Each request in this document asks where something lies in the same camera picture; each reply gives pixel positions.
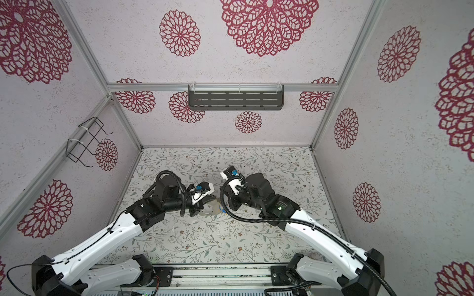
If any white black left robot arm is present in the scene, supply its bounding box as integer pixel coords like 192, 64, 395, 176
32, 170, 216, 296

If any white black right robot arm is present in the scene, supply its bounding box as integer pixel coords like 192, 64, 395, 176
220, 166, 395, 296

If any black corrugated left cable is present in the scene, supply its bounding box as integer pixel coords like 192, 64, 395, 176
142, 169, 186, 218

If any black corrugated cable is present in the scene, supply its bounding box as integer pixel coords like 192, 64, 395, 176
220, 177, 397, 296
142, 169, 186, 218

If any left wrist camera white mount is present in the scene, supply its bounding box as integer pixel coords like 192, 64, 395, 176
191, 182, 215, 205

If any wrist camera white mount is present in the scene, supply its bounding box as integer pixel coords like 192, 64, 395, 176
220, 165, 245, 196
191, 182, 215, 205

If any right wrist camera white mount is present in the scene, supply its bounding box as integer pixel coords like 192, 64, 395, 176
220, 165, 245, 196

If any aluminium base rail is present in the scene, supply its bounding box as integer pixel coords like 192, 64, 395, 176
92, 263, 371, 296

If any dark grey wall shelf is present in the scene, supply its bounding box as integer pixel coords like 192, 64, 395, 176
187, 85, 285, 111

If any black corrugated right cable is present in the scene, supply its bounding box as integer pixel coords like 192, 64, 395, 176
220, 177, 397, 296

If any black wire wall rack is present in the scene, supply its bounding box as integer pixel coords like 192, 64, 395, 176
65, 117, 113, 168

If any thin black left cable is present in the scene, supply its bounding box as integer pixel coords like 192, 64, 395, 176
5, 210, 127, 296

